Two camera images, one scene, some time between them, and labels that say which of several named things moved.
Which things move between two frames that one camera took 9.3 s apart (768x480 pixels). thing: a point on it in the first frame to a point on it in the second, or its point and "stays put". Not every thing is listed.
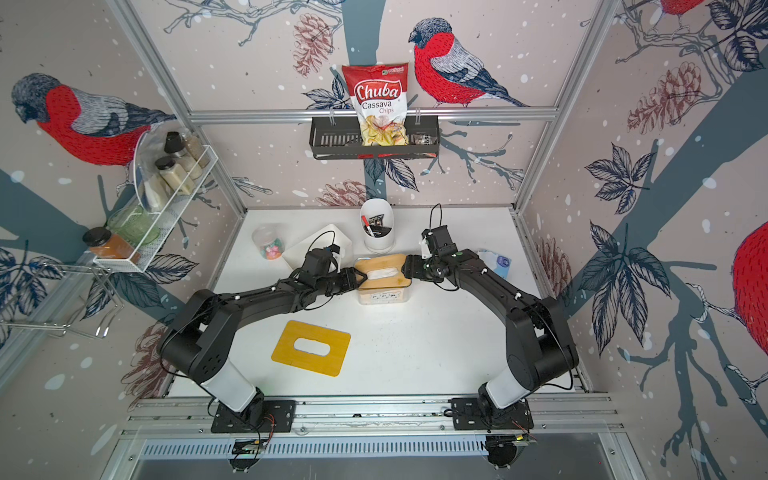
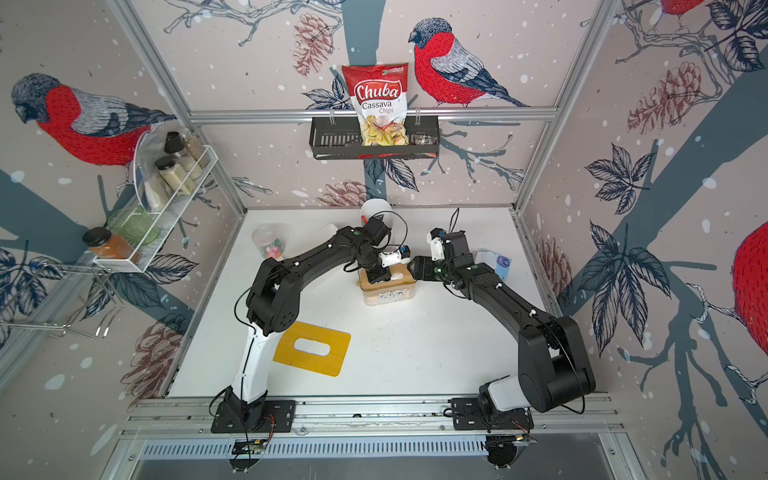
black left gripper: [351, 281] to [385, 274]
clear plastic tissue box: [384, 296] stays put
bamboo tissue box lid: [383, 262] stays put
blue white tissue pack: [498, 263] stays put
